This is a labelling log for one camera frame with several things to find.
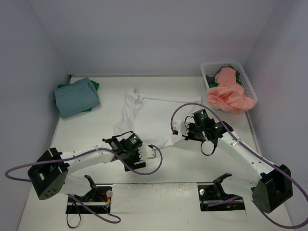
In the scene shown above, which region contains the white t shirt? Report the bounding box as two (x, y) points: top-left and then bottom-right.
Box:
(114, 89), (201, 149)

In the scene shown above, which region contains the white laundry basket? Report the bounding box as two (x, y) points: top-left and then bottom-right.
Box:
(200, 60), (258, 103)

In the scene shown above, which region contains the grey-blue t shirt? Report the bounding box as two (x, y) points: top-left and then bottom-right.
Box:
(53, 77), (101, 119)

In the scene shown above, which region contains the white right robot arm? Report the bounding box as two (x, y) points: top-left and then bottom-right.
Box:
(180, 110), (293, 214)

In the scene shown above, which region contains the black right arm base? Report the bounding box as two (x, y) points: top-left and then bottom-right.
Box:
(197, 183), (245, 212)

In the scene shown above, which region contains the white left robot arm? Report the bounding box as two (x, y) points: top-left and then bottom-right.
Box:
(27, 131), (155, 202)

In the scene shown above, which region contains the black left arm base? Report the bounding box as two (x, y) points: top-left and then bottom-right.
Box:
(65, 175), (113, 215)

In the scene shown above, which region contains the pink t shirt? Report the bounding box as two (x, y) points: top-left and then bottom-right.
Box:
(207, 67), (256, 114)

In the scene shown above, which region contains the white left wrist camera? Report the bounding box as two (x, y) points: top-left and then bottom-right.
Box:
(138, 145), (156, 161)

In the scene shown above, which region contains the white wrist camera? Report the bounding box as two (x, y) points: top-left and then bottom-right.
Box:
(172, 120), (189, 137)
(138, 145), (156, 161)

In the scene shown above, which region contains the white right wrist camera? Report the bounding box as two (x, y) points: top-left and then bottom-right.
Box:
(172, 120), (189, 137)

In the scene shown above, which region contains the black loop cable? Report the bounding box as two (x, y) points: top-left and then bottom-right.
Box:
(66, 202), (81, 229)

